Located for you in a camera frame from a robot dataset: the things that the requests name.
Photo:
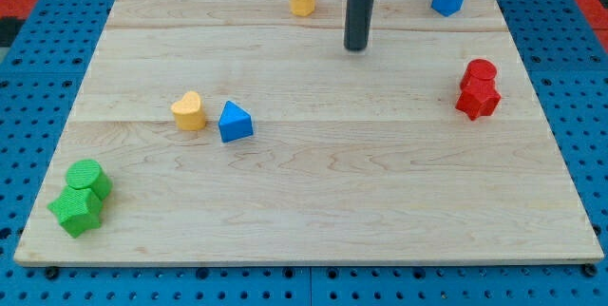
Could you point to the blue triangle block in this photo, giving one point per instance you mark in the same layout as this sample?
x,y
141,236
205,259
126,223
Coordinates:
x,y
234,123

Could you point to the light wooden board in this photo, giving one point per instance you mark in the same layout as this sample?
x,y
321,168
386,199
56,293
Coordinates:
x,y
357,159

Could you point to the yellow heart block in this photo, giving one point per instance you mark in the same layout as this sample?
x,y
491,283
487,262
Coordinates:
x,y
188,112

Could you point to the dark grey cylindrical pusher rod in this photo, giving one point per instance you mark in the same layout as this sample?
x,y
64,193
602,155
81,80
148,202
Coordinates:
x,y
357,24

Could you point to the red star block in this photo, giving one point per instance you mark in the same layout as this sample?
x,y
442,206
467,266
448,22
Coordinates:
x,y
478,98

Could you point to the red cylinder block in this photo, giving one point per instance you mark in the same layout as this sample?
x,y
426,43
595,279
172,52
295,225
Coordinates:
x,y
478,70

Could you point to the green cylinder block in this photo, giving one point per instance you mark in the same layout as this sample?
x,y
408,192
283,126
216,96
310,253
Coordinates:
x,y
88,174

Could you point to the green star block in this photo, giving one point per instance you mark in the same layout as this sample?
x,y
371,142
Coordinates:
x,y
77,210

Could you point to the blue perforated base mat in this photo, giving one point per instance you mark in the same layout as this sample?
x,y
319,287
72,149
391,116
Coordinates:
x,y
47,61

